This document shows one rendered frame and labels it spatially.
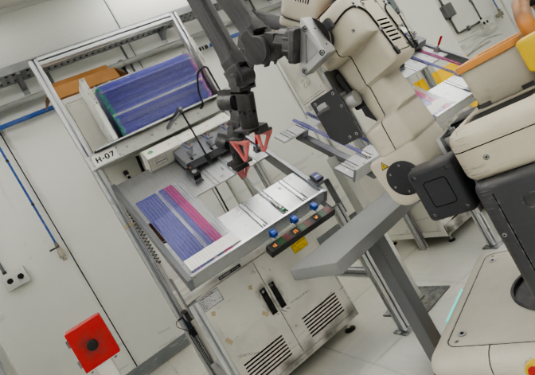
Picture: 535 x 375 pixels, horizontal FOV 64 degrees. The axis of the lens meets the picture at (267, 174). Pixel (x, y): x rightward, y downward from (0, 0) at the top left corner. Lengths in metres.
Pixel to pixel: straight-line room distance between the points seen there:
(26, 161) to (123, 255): 1.00
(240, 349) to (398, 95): 1.31
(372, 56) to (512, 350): 0.81
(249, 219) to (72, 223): 2.02
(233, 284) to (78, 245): 1.80
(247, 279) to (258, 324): 0.21
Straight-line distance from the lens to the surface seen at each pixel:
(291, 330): 2.13
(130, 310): 3.59
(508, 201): 1.05
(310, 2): 1.29
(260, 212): 1.81
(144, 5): 4.20
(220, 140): 1.90
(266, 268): 2.06
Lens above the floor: 0.96
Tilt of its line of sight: 2 degrees down
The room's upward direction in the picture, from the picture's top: 30 degrees counter-clockwise
